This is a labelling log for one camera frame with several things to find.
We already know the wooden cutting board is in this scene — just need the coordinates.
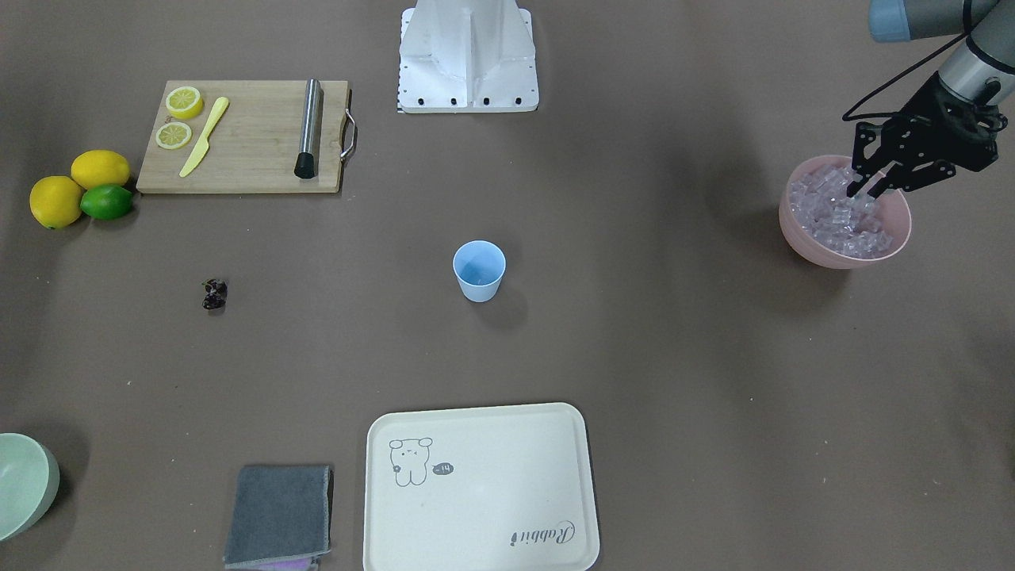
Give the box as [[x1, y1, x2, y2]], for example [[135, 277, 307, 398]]
[[136, 79, 351, 194]]

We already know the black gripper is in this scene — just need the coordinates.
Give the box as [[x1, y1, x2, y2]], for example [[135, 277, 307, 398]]
[[847, 79, 1008, 200]]

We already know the lemon half lower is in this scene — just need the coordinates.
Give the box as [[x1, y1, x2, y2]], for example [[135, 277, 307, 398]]
[[153, 121, 193, 151]]

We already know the yellow plastic knife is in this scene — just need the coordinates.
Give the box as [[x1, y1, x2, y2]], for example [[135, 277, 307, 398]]
[[178, 96, 231, 179]]

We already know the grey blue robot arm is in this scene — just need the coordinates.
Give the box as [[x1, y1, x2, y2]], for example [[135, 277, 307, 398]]
[[842, 1, 1014, 198]]

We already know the cream rabbit tray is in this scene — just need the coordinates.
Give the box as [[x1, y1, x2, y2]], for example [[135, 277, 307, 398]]
[[362, 402, 599, 570]]

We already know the green lime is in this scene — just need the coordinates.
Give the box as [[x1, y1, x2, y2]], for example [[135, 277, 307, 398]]
[[79, 184, 133, 220]]

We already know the black camera cable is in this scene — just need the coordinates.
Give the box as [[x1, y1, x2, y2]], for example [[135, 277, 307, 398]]
[[842, 32, 972, 124]]

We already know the yellow lemon upper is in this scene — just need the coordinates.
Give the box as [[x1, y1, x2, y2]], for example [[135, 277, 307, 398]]
[[71, 149, 132, 190]]

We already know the grey folded cloth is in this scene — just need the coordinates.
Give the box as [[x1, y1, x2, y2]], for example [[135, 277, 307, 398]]
[[224, 463, 332, 570]]

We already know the mint green bowl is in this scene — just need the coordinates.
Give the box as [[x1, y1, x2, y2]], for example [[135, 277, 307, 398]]
[[1, 433, 60, 541]]

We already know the yellow lemon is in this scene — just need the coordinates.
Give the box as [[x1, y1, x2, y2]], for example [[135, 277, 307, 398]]
[[71, 149, 132, 190], [29, 176, 84, 230]]

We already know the pink bowl of ice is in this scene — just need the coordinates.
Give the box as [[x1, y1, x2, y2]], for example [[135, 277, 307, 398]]
[[779, 155, 914, 270]]

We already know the lemon slice upper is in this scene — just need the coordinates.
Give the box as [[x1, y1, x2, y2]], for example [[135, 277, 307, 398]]
[[164, 86, 204, 121]]

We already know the blue plastic cup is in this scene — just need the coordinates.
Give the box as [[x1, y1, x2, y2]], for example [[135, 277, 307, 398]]
[[452, 240, 508, 303]]

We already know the yellow lemon lower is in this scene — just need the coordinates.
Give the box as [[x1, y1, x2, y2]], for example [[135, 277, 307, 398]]
[[29, 176, 84, 230]]

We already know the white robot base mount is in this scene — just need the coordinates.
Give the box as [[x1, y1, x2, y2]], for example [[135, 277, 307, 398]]
[[396, 1, 540, 113]]

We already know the steel muddler black tip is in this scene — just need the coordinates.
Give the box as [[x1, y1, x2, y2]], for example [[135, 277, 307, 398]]
[[293, 79, 325, 180]]

